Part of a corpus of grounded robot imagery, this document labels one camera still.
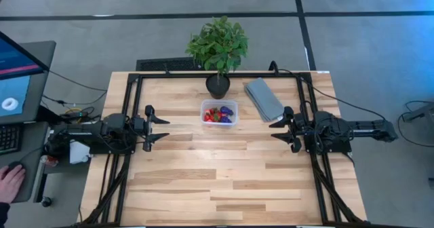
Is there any person's hand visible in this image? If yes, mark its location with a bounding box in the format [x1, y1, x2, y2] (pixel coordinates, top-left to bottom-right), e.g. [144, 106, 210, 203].
[0, 164, 26, 204]

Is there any clear plastic tupperware container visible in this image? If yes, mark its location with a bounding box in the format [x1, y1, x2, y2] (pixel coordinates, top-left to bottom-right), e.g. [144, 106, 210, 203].
[199, 98, 239, 127]

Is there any grey folded cloth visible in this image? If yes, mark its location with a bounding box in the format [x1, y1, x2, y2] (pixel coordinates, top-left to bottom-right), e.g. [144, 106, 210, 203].
[244, 77, 285, 123]

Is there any black controller box with wires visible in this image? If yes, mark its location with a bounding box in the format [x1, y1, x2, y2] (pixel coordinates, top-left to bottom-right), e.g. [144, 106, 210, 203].
[59, 106, 102, 124]

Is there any black computer keyboard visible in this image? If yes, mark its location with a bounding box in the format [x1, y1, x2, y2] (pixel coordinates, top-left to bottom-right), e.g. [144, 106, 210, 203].
[0, 123, 22, 155]

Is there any black cable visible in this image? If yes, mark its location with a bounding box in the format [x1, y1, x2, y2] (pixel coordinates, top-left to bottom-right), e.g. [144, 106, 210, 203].
[269, 60, 387, 121]

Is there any dark grey computer desk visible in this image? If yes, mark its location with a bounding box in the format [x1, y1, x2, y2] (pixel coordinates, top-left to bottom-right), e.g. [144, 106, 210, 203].
[0, 121, 51, 204]

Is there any grey metal bar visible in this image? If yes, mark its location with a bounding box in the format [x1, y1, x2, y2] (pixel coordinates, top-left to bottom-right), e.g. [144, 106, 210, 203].
[402, 102, 434, 122]

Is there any white crumpled paper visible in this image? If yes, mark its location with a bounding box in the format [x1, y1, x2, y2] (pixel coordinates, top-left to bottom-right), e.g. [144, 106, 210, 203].
[69, 138, 92, 165]

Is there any computer monitor blue screen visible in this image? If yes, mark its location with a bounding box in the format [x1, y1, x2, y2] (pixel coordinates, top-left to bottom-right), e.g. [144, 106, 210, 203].
[0, 29, 51, 83]

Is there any green potted plant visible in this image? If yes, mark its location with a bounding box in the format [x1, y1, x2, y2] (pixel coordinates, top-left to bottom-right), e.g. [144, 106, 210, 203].
[184, 16, 250, 100]

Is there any red white can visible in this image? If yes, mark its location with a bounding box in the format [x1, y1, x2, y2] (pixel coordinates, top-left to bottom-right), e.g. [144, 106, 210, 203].
[39, 155, 59, 168]

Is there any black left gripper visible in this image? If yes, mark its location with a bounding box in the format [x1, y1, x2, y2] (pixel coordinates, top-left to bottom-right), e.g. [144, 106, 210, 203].
[130, 104, 170, 153]

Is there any black perforated floor mat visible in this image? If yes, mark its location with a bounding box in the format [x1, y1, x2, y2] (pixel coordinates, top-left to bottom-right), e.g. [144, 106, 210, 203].
[135, 57, 208, 72]

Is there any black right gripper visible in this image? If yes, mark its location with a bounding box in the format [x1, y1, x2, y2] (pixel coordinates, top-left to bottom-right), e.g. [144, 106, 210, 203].
[269, 106, 308, 153]

